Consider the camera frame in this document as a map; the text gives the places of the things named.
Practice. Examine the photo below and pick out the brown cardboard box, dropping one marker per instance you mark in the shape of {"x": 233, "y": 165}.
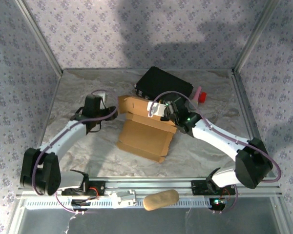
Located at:
{"x": 144, "y": 139}

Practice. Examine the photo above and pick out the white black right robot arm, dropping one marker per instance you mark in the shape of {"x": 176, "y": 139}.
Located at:
{"x": 215, "y": 136}

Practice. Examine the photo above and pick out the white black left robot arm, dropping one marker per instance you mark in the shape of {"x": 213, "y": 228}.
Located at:
{"x": 63, "y": 139}

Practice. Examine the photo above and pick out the pink and white bottle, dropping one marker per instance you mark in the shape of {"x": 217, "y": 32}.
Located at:
{"x": 198, "y": 93}

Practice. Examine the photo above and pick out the small red block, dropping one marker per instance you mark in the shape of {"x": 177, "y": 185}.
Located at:
{"x": 203, "y": 97}

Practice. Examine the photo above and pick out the black hard case chrome trim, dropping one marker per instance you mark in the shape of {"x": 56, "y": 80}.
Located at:
{"x": 161, "y": 80}

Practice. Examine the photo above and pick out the tan oval sponge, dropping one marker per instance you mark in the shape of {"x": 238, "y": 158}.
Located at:
{"x": 161, "y": 200}

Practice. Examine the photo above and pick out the small black controller board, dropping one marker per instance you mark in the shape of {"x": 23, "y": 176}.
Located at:
{"x": 217, "y": 204}
{"x": 80, "y": 202}

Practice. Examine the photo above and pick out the aluminium side rail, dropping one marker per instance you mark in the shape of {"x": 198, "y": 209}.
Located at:
{"x": 244, "y": 104}

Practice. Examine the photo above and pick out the aluminium corner post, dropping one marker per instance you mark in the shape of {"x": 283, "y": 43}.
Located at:
{"x": 254, "y": 36}
{"x": 43, "y": 41}

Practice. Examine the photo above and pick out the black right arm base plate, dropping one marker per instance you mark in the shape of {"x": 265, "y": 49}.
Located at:
{"x": 197, "y": 187}

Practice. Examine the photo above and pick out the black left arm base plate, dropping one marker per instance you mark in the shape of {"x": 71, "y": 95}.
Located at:
{"x": 100, "y": 191}

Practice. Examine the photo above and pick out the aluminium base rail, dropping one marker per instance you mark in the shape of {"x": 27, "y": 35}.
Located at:
{"x": 149, "y": 186}

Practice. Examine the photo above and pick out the white plastic bracket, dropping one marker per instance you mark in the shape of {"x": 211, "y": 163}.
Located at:
{"x": 122, "y": 198}

